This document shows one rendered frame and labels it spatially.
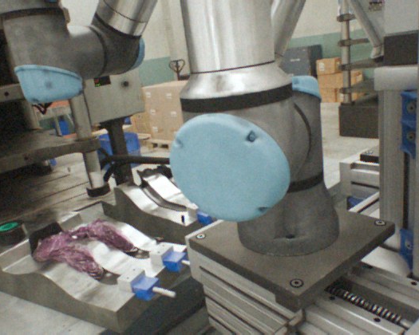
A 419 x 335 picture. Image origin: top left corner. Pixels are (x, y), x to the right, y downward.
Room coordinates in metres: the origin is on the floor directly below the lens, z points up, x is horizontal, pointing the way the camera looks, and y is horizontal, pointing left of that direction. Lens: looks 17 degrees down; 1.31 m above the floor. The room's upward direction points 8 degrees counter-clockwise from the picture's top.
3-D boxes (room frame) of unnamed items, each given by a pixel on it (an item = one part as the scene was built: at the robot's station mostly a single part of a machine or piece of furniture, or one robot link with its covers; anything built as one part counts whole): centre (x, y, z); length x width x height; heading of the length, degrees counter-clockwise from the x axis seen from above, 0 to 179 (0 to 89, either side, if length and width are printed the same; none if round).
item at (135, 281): (0.69, 0.17, 0.86); 0.13 x 0.05 x 0.05; 58
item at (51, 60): (0.54, 0.19, 1.33); 0.11 x 0.08 x 0.11; 152
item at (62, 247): (0.88, 0.36, 0.90); 0.26 x 0.18 x 0.08; 58
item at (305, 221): (0.52, -0.10, 1.09); 0.15 x 0.15 x 0.10
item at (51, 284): (0.87, 0.37, 0.86); 0.50 x 0.26 x 0.11; 58
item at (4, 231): (0.94, 0.56, 0.93); 0.08 x 0.08 x 0.04
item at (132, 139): (4.90, 1.24, 0.32); 0.60 x 0.41 x 0.22; 46
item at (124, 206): (1.17, 0.15, 0.87); 0.50 x 0.26 x 0.14; 41
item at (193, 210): (0.93, 0.02, 0.89); 0.13 x 0.05 x 0.05; 40
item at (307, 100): (0.51, -0.10, 1.20); 0.13 x 0.12 x 0.14; 152
